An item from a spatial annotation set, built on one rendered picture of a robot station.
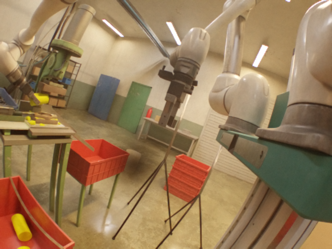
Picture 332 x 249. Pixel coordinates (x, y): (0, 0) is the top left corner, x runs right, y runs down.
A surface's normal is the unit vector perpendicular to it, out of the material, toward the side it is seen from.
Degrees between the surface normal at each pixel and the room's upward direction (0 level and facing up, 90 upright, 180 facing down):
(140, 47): 90
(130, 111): 90
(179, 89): 90
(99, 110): 90
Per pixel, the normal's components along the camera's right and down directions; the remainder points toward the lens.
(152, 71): -0.31, -0.04
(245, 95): -0.72, -0.25
